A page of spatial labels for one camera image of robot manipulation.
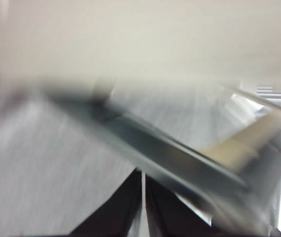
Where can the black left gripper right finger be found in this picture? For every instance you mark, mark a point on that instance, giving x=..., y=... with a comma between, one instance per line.
x=170, y=217

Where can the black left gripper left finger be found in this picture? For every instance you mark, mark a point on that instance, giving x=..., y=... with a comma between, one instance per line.
x=115, y=212

